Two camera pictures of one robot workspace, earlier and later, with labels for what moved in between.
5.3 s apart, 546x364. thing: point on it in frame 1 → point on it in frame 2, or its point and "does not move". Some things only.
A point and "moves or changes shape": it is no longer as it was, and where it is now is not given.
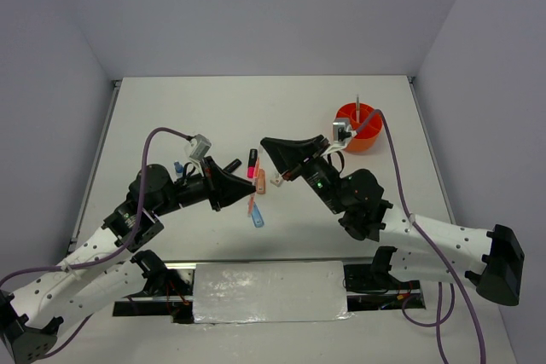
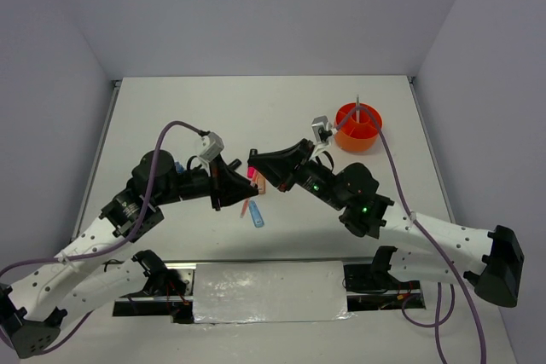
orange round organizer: (357, 113) does not move
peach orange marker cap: (261, 182) does not move
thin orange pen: (250, 205) moves or changes shape
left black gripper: (214, 179) does not move
